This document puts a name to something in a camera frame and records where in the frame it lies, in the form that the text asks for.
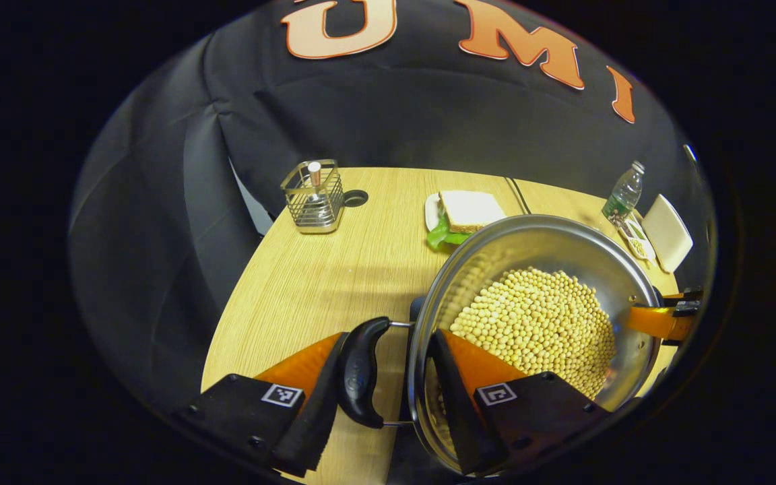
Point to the sandwich with lettuce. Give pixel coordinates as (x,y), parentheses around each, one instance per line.
(469,209)

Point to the black backdrop cloth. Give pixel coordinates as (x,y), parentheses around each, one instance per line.
(388,114)

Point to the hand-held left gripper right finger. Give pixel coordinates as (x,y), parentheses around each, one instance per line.
(452,404)

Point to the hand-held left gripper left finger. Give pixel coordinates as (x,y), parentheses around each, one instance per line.
(317,411)

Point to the white and copper utensil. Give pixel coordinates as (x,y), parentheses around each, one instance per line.
(314,176)

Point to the white divided bean plate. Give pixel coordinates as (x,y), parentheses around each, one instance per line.
(636,239)

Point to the white toaster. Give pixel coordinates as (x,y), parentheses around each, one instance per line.
(667,232)

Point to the pile of soybeans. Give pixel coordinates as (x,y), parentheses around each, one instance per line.
(536,316)

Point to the black desk grommet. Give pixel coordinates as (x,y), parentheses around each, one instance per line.
(356,198)

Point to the clear plastic water bottle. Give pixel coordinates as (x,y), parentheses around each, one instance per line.
(625,192)

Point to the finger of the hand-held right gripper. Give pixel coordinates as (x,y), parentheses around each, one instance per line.
(657,322)

